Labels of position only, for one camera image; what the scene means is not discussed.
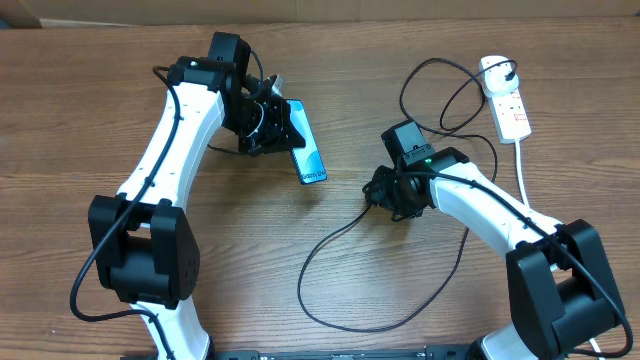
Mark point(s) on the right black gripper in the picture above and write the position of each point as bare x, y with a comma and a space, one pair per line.
381, 196

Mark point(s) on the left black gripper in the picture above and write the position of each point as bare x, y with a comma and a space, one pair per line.
280, 135

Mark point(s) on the Samsung Galaxy smartphone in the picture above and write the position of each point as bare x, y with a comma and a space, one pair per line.
307, 159

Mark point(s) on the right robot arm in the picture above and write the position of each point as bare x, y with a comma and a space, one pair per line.
563, 296

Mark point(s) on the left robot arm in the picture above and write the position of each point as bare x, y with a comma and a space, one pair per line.
143, 247

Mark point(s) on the white charger plug adapter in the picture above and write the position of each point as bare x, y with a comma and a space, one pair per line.
499, 75

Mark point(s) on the white power strip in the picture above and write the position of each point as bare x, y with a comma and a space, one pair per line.
510, 118

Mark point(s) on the cardboard backdrop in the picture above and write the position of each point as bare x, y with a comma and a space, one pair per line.
67, 13

